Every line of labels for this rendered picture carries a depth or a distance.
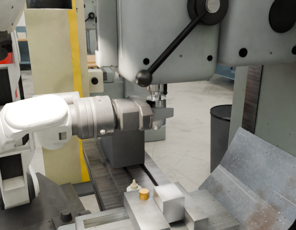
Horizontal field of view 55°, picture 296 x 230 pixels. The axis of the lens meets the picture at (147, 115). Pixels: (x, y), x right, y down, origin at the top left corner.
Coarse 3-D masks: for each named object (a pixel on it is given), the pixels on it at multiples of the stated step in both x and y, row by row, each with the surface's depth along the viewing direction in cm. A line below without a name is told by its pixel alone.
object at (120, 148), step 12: (120, 132) 98; (132, 132) 100; (144, 132) 101; (108, 144) 104; (120, 144) 99; (132, 144) 101; (144, 144) 103; (108, 156) 107; (120, 156) 101; (132, 156) 102; (144, 156) 104
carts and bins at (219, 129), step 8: (216, 112) 277; (224, 112) 281; (216, 120) 249; (224, 120) 241; (216, 128) 252; (224, 128) 244; (216, 136) 254; (224, 136) 247; (216, 144) 257; (224, 144) 249; (216, 152) 259; (224, 152) 252; (216, 160) 262
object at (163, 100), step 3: (150, 96) 66; (162, 96) 66; (147, 99) 64; (150, 99) 63; (153, 99) 63; (156, 99) 63; (159, 99) 63; (162, 99) 63; (165, 99) 64; (147, 102) 64; (150, 102) 63; (153, 102) 63; (156, 102) 63; (159, 102) 63; (162, 102) 63; (165, 102) 64
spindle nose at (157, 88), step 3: (156, 84) 62; (159, 84) 62; (162, 84) 62; (147, 87) 63; (150, 87) 62; (153, 87) 62; (156, 87) 62; (159, 87) 62; (162, 87) 62; (147, 90) 63; (150, 90) 62; (153, 90) 62; (156, 90) 62; (159, 90) 62; (162, 90) 62
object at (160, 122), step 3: (150, 105) 64; (153, 105) 63; (156, 105) 63; (159, 105) 63; (162, 105) 64; (165, 105) 64; (159, 120) 64; (162, 120) 65; (165, 120) 66; (153, 123) 65; (156, 123) 64; (159, 123) 65; (162, 123) 65; (165, 123) 66
